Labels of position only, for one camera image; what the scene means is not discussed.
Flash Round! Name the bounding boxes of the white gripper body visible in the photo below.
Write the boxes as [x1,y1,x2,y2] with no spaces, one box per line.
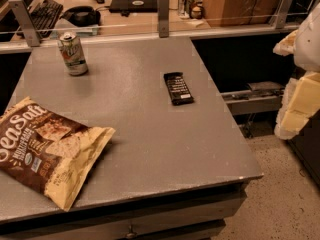
[294,3,320,72]

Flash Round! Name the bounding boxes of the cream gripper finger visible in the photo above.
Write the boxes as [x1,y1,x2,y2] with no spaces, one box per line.
[273,30,297,56]
[274,72,320,140]

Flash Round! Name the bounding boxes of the black rxbar chocolate bar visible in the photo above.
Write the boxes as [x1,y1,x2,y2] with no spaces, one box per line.
[163,72,194,105]

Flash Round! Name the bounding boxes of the brown sea salt chip bag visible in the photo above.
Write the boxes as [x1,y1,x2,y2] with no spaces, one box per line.
[0,98,115,211]

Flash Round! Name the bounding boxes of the grey side shelf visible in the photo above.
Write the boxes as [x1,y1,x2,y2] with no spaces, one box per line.
[221,81,285,115]

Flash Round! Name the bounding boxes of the brown cardboard box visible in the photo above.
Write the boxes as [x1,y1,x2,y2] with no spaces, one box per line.
[202,0,280,27]

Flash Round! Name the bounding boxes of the small round brown jar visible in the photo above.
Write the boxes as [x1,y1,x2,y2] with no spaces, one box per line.
[191,6,202,19]

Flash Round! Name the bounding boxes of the clear glass jar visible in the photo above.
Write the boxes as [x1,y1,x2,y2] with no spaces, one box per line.
[178,0,195,18]

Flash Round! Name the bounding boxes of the black laptop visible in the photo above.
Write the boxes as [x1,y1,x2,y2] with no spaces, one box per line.
[109,0,157,13]

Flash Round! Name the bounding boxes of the black headphones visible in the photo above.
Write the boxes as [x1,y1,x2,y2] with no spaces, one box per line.
[61,6,101,27]

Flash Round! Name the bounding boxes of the green and white soda can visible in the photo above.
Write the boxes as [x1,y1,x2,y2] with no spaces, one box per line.
[58,32,88,76]

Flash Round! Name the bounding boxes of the black keyboard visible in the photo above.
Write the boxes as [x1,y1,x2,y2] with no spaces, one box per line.
[26,0,63,38]

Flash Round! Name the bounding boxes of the right metal bracket post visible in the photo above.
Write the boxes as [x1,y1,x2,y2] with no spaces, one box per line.
[272,0,293,29]

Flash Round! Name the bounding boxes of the metal bracket post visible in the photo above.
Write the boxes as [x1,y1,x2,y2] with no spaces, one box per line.
[272,0,293,29]
[9,0,41,47]
[157,0,169,38]

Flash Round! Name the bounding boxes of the middle metal bracket post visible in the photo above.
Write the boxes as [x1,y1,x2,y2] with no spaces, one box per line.
[157,0,169,38]

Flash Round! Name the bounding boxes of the grey drawer with handle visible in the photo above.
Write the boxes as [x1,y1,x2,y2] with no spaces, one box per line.
[0,189,246,240]

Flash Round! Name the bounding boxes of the left metal bracket post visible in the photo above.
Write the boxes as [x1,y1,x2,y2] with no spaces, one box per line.
[9,0,41,47]

